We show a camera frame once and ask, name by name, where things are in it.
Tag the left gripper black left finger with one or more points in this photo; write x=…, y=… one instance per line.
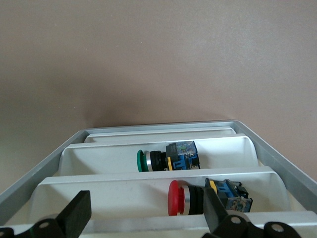
x=74, y=215

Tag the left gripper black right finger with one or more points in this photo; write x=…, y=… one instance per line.
x=223, y=223

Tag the white drawer cabinet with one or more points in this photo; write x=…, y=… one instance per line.
x=49, y=161

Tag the red push button switch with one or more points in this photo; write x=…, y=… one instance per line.
x=174, y=198

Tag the green push button switch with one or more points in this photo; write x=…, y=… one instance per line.
x=142, y=161

